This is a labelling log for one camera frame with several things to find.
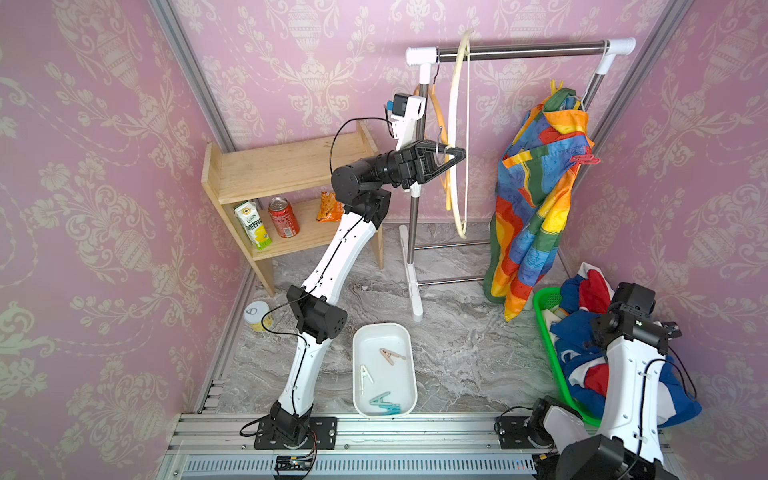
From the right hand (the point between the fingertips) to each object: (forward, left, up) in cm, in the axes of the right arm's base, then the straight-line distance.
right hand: (610, 334), depth 73 cm
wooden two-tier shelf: (+35, +56, -2) cm, 66 cm away
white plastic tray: (-2, +56, -15) cm, 58 cm away
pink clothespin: (+4, +55, -15) cm, 57 cm away
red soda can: (+32, +82, +14) cm, 89 cm away
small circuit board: (-21, +79, -18) cm, 84 cm away
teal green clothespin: (-8, +58, -14) cm, 60 cm away
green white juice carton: (+28, +89, +16) cm, 95 cm away
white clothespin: (-1, +62, -15) cm, 64 cm away
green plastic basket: (+16, +5, -11) cm, 20 cm away
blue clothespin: (-11, +54, -15) cm, 57 cm away
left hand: (+13, +41, +41) cm, 60 cm away
